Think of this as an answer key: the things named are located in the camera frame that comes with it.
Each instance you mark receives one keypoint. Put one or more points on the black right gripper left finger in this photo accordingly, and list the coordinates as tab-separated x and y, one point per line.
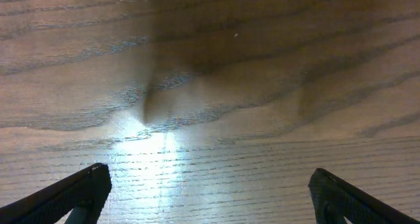
80	196

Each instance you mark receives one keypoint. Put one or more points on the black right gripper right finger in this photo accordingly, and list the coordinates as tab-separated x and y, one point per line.
336	201

